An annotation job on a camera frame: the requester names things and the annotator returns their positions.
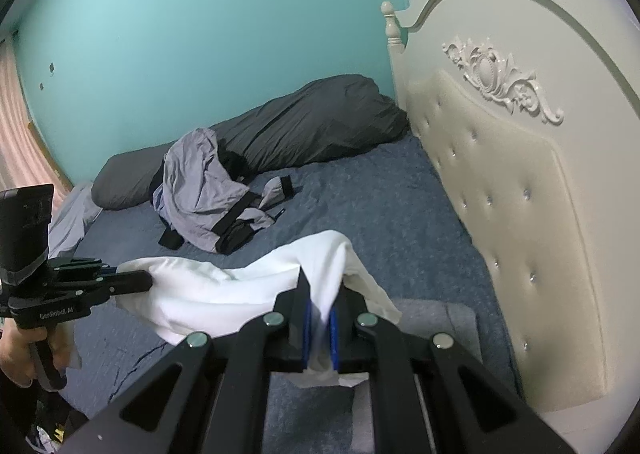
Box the dark grey long pillow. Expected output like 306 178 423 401
91 74 412 211

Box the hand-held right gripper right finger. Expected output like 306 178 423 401
327 284 576 454

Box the grey jacket black trim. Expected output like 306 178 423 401
152 128 302 255

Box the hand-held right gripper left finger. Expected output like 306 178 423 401
57 268 315 454

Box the light grey duvet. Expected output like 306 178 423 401
46 182 104 261

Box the white polo shirt black trim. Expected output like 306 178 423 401
115 230 404 390

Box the cream tufted headboard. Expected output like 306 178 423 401
380 0 640 437

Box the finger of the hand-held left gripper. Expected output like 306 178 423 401
99 270 154 298
74 259 117 281

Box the pink curtain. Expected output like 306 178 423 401
0 40 72 207

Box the grey folded cloth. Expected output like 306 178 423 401
264 298 484 454

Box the person's left hand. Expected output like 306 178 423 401
0 325 77 388

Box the wooden window frame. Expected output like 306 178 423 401
27 119 74 188

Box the blue patterned bed sheet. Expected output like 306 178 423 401
60 135 526 454

